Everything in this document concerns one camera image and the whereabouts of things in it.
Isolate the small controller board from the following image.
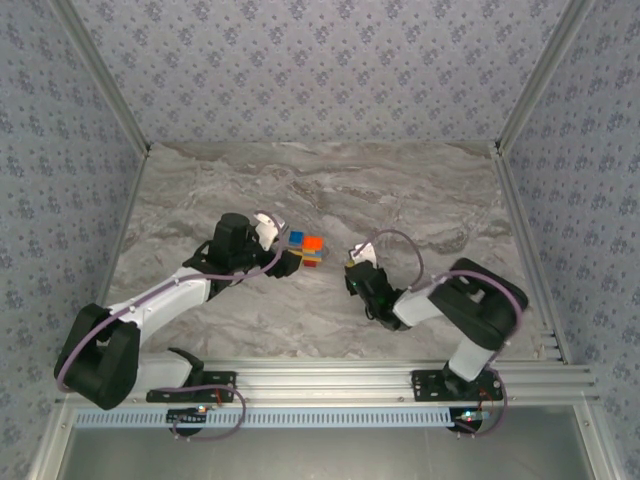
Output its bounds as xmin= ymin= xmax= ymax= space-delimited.
xmin=166 ymin=405 xmax=210 ymax=432
xmin=452 ymin=407 xmax=494 ymax=434

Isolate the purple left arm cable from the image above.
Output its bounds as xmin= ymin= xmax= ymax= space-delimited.
xmin=53 ymin=209 xmax=291 ymax=442

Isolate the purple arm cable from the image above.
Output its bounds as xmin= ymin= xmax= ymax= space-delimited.
xmin=355 ymin=228 xmax=525 ymax=440
xmin=53 ymin=209 xmax=291 ymax=442

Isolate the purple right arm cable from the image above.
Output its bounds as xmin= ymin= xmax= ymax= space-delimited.
xmin=355 ymin=228 xmax=525 ymax=440

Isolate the long aluminium base rail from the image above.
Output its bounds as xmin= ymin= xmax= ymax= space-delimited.
xmin=54 ymin=357 xmax=600 ymax=405

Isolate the aluminium side rail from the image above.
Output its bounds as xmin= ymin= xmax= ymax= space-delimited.
xmin=94 ymin=147 xmax=151 ymax=301
xmin=491 ymin=142 xmax=572 ymax=365

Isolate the light blue slotted cable duct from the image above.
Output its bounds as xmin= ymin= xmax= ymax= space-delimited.
xmin=73 ymin=405 xmax=454 ymax=429

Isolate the aluminium corner post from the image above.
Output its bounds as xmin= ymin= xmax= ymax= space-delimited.
xmin=49 ymin=0 xmax=153 ymax=157
xmin=494 ymin=0 xmax=596 ymax=154

